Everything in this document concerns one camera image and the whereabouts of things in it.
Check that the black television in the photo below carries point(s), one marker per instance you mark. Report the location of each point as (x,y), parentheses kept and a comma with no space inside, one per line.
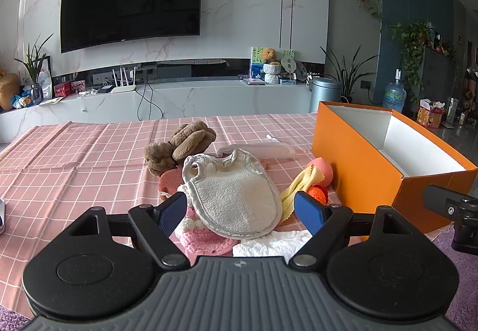
(130,2)

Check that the brown plush toy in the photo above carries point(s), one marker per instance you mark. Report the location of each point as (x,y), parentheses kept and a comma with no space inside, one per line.
(186,144)

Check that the green and blue painting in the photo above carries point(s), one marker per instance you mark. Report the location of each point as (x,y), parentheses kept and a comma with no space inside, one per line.
(257,66)

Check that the tan plush figure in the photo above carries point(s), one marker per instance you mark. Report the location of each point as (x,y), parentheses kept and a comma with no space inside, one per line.
(7,90)

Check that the white router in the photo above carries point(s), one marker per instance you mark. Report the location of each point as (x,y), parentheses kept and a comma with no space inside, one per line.
(123,88)

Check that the long-leaf floor plant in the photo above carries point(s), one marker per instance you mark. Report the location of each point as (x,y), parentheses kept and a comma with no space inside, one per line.
(349,73)

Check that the trailing plant on cabinet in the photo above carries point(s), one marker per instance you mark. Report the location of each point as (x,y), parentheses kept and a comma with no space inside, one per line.
(412,39)

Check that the clear plastic bag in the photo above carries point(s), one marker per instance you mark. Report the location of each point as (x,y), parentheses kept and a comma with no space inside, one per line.
(257,148)

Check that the white tissue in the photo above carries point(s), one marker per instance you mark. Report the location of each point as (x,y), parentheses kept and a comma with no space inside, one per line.
(272,245)

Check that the red box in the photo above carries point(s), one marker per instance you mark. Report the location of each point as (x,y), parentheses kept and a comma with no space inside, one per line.
(62,89)

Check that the yellow cloth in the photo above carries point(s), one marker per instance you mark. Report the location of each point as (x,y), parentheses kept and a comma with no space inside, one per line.
(298,185)

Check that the marble television console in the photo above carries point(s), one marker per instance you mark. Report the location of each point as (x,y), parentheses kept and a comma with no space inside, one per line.
(209,99)

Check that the orange cardboard box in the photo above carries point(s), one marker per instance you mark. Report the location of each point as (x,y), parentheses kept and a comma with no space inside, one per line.
(354,166)

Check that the pink checked tablecloth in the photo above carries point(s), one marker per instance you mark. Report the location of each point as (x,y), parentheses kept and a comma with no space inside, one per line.
(82,166)

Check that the small teddy bear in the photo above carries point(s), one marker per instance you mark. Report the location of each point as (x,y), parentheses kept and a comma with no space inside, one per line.
(268,55)

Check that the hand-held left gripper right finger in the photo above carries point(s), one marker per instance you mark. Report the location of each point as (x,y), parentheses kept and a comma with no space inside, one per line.
(308,213)

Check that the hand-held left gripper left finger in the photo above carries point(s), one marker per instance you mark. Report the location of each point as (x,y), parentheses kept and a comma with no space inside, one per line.
(171,213)

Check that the blue water jug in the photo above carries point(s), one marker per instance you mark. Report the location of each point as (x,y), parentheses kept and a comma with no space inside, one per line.
(394,95)

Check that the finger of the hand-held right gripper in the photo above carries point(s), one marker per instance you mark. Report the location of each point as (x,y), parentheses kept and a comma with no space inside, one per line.
(444,202)

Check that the purple rug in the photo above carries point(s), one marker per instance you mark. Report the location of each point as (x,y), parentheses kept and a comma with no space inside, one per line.
(463,278)

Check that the grey metal trash can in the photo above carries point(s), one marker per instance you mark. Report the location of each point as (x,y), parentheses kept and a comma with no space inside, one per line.
(324,95)

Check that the pink knitted hat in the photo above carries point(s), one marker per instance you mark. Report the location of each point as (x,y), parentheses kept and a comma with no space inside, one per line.
(205,241)

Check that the red sponge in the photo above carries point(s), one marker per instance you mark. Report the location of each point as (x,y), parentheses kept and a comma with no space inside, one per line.
(171,181)

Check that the white terry bib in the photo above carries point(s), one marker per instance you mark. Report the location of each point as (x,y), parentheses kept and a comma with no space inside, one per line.
(235,200)

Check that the grey cabinet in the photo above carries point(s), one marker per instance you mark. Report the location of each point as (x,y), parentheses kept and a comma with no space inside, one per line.
(438,73)

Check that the round hand fan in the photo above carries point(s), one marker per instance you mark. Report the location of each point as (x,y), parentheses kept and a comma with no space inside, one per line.
(288,64)

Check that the blue snack bag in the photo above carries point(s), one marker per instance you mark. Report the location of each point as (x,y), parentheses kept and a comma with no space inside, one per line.
(23,99)

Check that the decorative plate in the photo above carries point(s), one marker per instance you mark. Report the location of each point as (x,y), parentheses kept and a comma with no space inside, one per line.
(301,70)

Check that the long-leaf plant in glass vase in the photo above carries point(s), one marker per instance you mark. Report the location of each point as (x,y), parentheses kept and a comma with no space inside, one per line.
(34,69)

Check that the peach soft ball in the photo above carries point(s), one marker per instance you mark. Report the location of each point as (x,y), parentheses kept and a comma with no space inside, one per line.
(322,170)

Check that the orange knitted ball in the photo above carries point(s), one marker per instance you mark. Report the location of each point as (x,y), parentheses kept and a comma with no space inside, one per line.
(319,193)

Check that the tablet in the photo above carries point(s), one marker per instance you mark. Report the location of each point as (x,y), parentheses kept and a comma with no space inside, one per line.
(253,81)

